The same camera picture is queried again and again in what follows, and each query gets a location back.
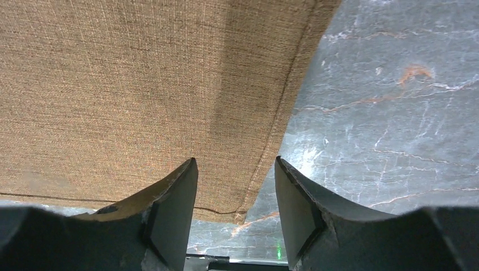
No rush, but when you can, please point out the brown cloth napkin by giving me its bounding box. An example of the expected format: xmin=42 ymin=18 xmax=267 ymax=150
xmin=1 ymin=1 xmax=340 ymax=224

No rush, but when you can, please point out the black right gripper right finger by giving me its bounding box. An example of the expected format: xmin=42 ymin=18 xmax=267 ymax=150
xmin=275 ymin=157 xmax=478 ymax=270

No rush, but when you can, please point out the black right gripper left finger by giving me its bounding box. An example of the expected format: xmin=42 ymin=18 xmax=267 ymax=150
xmin=1 ymin=158 xmax=198 ymax=270

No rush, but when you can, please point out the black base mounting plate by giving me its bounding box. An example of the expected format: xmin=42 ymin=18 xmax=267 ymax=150
xmin=184 ymin=254 xmax=289 ymax=271

